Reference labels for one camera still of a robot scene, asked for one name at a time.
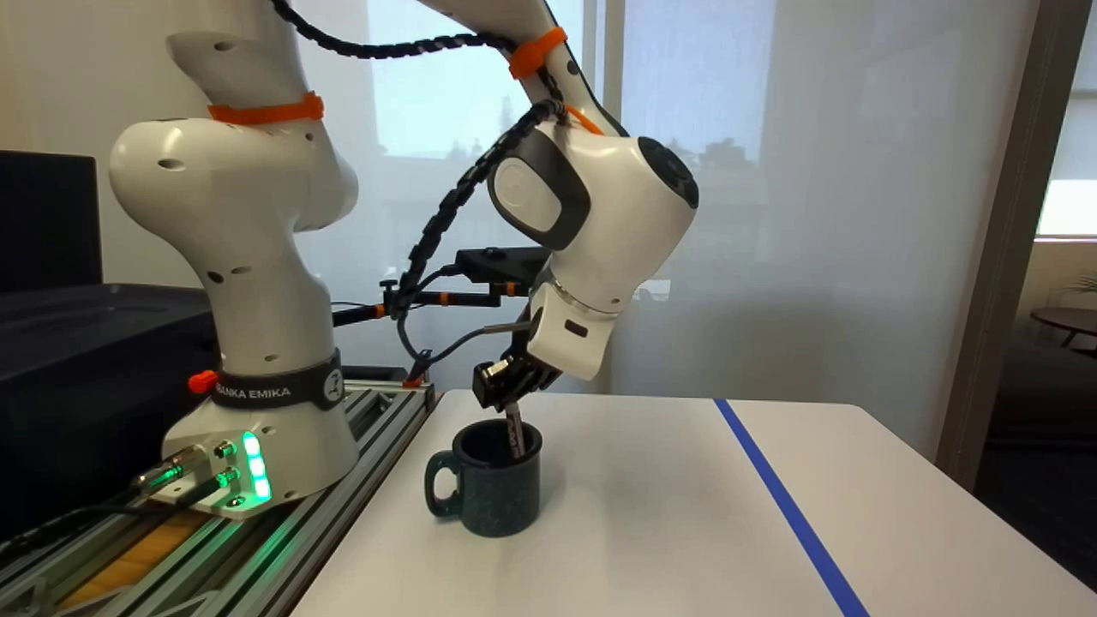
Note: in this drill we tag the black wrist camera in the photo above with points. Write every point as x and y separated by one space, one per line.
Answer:
500 267

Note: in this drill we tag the aluminium rail mounting frame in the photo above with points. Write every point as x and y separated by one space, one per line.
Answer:
228 560

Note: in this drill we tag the orange rail clamp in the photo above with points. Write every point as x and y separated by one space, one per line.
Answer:
415 377

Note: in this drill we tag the white wall outlet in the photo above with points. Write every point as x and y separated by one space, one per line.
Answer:
652 294

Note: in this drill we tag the round dark side table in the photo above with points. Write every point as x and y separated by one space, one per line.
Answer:
1075 319

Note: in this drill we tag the red and white marker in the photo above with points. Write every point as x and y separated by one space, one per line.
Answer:
520 446

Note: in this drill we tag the dark teal speckled mug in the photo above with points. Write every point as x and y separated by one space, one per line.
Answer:
491 503

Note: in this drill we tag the dark sofa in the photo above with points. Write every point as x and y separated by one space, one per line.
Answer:
1045 400

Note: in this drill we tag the sheer white curtain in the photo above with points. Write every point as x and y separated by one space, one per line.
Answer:
858 208

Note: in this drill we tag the black monitor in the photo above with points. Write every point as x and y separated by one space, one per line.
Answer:
47 224

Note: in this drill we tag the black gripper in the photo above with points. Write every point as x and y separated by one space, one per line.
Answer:
514 372

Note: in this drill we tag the long blue tape strip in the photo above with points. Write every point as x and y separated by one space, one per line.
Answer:
786 509

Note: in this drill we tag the red knob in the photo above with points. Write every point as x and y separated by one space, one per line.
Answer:
202 383

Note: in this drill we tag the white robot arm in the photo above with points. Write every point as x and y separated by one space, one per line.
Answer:
251 208

